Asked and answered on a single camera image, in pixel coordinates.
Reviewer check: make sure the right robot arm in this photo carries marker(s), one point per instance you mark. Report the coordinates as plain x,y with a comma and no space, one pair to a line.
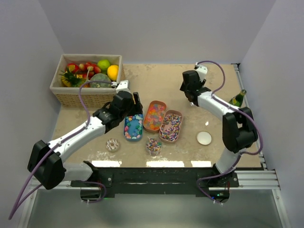
238,130

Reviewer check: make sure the red strawberries bunch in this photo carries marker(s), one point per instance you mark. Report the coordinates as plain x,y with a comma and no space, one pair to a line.
81,70

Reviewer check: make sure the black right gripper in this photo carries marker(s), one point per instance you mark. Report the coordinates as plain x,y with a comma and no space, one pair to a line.
183,88

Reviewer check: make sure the blue tray of star candies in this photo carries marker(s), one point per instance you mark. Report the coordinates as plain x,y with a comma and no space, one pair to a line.
133,128

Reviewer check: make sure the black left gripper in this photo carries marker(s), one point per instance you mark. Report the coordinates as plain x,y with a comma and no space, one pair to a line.
136,108

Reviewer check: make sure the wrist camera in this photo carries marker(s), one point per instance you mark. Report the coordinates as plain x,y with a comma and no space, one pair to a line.
201,70
123,86

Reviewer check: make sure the green glass bottle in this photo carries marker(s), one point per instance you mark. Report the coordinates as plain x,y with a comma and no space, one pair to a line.
238,99

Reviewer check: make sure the pink tray of lollipops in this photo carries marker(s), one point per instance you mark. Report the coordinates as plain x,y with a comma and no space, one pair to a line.
171,126

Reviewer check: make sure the green lime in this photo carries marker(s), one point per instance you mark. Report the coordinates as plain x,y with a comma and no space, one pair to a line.
103,64

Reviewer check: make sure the orange tray of gummy stars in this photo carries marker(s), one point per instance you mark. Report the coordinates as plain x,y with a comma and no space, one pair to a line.
154,116

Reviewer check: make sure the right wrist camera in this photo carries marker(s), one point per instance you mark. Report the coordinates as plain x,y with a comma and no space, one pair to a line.
201,70

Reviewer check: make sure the yellow lemon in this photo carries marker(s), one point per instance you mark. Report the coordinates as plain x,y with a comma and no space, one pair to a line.
112,72

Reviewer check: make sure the wicker basket with liner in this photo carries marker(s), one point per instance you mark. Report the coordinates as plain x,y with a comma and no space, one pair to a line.
92,97

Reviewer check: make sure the small pineapple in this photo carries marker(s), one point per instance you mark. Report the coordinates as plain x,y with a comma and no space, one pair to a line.
70,80

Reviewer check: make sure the green pumpkin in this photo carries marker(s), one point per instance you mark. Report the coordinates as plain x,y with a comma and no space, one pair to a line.
100,80

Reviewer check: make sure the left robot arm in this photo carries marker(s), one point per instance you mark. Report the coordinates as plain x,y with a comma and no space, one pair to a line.
47,160

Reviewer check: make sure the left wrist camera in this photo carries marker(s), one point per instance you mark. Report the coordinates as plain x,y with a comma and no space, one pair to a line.
123,86

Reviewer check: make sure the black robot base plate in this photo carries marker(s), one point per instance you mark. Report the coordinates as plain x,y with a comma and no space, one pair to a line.
201,182

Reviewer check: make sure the clear glass jar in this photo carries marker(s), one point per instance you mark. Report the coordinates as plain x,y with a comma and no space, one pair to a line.
153,146

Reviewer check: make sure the sprinkled donut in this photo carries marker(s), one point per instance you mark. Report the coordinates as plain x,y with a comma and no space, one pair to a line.
112,145

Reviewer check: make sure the round cream jar lid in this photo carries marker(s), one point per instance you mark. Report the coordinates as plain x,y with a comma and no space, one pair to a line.
204,138

